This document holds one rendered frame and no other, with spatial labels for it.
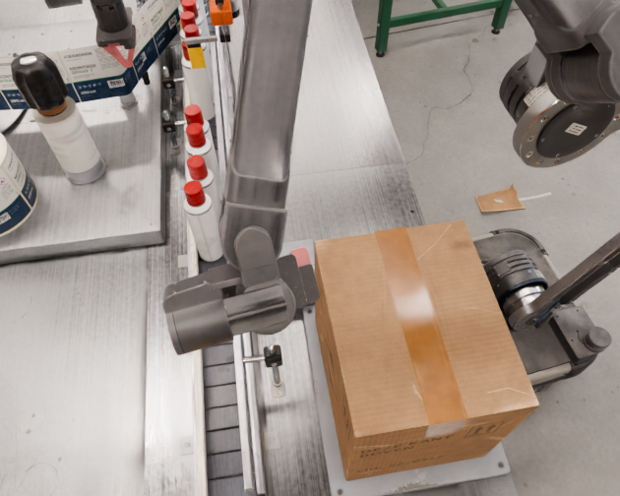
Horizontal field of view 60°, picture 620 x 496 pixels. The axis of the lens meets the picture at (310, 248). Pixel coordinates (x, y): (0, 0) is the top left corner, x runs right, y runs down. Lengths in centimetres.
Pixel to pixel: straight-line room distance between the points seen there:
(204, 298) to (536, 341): 143
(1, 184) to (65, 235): 15
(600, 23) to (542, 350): 134
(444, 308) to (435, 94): 213
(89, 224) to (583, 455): 161
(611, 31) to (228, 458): 78
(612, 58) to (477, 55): 254
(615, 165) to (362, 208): 172
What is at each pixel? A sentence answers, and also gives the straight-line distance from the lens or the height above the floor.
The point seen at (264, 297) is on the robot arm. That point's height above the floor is 133.
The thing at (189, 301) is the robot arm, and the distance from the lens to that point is 54.
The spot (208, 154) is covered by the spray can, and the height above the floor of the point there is 103.
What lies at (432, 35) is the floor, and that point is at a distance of 323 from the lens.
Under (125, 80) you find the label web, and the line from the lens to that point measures 142.
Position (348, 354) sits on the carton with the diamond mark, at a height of 112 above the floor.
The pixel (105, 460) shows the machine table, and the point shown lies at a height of 83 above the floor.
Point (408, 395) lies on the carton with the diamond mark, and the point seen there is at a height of 112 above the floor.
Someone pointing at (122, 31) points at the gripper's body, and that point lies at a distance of 116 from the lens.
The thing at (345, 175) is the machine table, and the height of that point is 83.
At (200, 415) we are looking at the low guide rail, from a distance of 94.
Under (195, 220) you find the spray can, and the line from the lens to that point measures 100.
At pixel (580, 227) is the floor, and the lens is 247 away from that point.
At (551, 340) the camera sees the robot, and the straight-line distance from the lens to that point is 186.
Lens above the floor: 180
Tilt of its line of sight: 56 degrees down
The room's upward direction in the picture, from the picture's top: 1 degrees counter-clockwise
